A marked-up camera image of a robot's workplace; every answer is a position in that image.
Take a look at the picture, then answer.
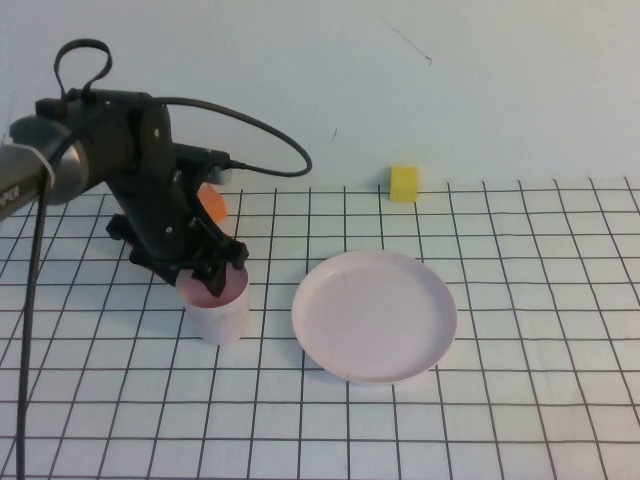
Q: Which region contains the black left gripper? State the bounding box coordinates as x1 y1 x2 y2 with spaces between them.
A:
106 164 250 301

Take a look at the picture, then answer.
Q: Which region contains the pink plastic cup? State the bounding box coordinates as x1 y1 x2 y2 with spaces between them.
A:
177 264 250 346

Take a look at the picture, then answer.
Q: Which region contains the pink round plate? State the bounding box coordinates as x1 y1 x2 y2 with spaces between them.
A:
291 249 459 385

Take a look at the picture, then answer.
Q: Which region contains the orange foam block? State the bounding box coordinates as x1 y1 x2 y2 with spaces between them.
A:
197 183 230 222

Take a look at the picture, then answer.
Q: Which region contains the yellow foam block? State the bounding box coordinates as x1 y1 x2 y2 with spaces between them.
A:
389 165 420 203

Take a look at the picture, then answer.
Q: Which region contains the white black grid tablecloth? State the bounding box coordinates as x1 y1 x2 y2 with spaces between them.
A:
0 177 640 480

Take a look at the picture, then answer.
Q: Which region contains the black camera cable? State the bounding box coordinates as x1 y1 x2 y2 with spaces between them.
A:
14 97 314 480

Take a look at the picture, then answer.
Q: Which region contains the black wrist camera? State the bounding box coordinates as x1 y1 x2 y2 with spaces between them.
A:
172 143 234 187

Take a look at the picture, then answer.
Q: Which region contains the black looped strap cable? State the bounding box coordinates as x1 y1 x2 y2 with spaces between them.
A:
53 38 112 101

